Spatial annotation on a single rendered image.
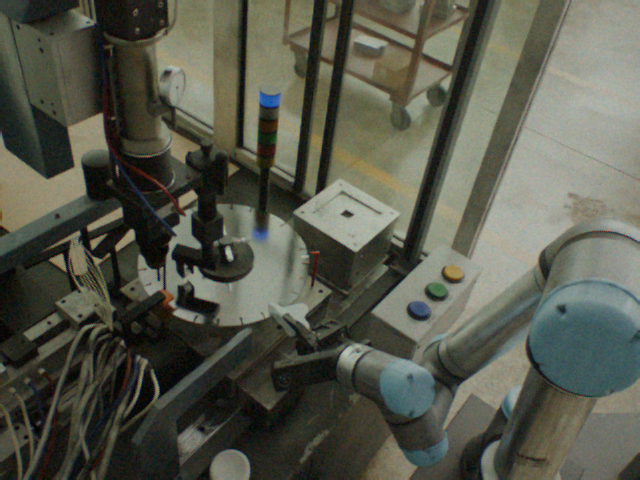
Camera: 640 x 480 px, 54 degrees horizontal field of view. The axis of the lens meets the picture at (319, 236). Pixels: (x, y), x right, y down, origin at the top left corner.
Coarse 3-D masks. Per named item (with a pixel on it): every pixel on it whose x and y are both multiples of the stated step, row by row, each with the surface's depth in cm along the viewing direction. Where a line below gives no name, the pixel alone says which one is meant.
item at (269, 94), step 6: (264, 84) 131; (270, 84) 131; (264, 90) 130; (270, 90) 130; (276, 90) 130; (264, 96) 129; (270, 96) 129; (276, 96) 129; (264, 102) 130; (270, 102) 130; (276, 102) 130
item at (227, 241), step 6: (222, 240) 118; (228, 240) 118; (234, 240) 119; (240, 240) 119; (246, 240) 120; (222, 246) 118; (228, 246) 118; (222, 252) 119; (228, 252) 116; (228, 258) 116
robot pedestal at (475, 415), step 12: (468, 408) 127; (480, 408) 128; (492, 408) 128; (456, 420) 125; (468, 420) 125; (480, 420) 125; (456, 432) 123; (468, 432) 123; (480, 432) 124; (456, 444) 121; (444, 456) 119; (456, 456) 119; (420, 468) 117; (432, 468) 117; (444, 468) 117; (456, 468) 117; (564, 468) 120; (576, 468) 120
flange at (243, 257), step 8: (200, 248) 122; (216, 248) 120; (240, 248) 123; (248, 248) 123; (224, 256) 119; (232, 256) 119; (240, 256) 121; (248, 256) 122; (224, 264) 119; (232, 264) 120; (240, 264) 120; (248, 264) 120; (208, 272) 118; (216, 272) 118; (224, 272) 118; (232, 272) 118; (240, 272) 119
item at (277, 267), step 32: (224, 224) 129; (256, 224) 130; (256, 256) 123; (288, 256) 124; (160, 288) 115; (192, 288) 116; (224, 288) 116; (256, 288) 117; (288, 288) 118; (192, 320) 110; (224, 320) 111; (256, 320) 112
